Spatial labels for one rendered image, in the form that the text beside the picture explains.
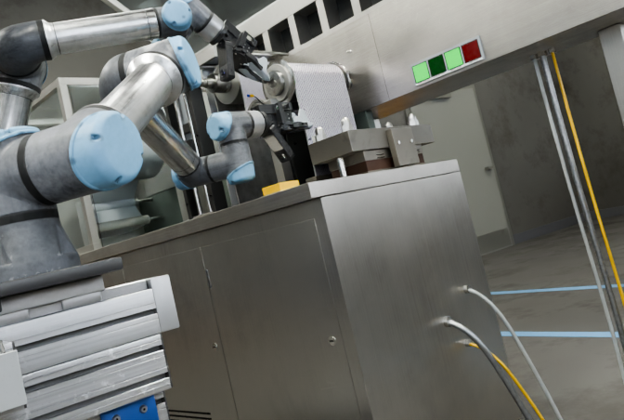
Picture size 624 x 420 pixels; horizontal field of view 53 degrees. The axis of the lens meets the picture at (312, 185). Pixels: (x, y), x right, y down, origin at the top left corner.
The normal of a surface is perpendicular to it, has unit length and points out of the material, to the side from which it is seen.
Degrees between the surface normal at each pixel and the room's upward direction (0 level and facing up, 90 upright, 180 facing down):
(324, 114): 90
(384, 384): 90
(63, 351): 90
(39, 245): 72
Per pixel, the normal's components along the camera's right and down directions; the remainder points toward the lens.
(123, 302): 0.55, -0.18
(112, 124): 0.93, -0.18
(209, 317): -0.69, 0.11
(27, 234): 0.43, -0.47
